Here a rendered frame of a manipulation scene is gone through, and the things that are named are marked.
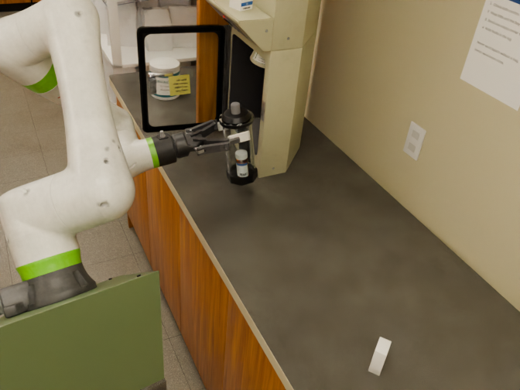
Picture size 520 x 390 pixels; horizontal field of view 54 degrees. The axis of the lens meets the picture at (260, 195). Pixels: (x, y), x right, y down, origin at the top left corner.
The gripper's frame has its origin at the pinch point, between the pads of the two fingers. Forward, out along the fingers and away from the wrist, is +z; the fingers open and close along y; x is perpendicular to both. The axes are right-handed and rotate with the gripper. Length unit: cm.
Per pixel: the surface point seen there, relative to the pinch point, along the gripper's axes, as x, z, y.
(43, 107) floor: 98, -74, 270
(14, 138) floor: 97, -96, 228
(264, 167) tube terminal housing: 22.5, 10.7, 7.6
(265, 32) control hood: -26.5, 13.8, 5.4
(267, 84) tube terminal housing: -9.1, 13.8, 6.7
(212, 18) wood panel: -20.8, 8.6, 42.4
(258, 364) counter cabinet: 45, -17, -51
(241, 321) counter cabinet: 39, -17, -39
